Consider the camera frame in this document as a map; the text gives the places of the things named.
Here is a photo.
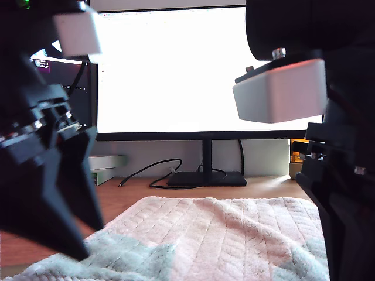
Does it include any thin camera cable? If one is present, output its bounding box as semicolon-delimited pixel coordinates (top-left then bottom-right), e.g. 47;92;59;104
67;60;89;98

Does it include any amber jar with pale base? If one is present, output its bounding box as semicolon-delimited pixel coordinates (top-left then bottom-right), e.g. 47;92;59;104
289;138;310;180

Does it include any fluffy white mint tea towel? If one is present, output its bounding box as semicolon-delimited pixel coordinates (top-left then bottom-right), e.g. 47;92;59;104
11;196;330;281

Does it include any long white box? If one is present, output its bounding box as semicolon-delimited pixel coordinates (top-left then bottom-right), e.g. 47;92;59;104
87;155;128;170

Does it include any large black monitor with stand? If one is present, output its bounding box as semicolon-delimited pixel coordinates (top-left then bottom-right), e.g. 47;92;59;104
94;5;325;188

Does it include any thin black USB cable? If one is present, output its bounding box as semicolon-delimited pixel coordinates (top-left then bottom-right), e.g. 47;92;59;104
118;157;206;190

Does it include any black monitor power cable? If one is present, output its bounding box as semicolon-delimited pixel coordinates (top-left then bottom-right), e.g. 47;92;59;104
237;138;246;176

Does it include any white box with green label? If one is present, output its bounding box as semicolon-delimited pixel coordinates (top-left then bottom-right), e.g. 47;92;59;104
90;169;118;186

